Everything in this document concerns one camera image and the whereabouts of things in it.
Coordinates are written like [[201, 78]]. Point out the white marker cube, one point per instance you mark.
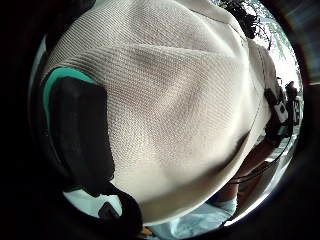
[[281, 112]]

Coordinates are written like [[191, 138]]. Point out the beige knit garment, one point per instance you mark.
[[173, 110]]

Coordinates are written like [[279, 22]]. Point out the the person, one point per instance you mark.
[[200, 218]]

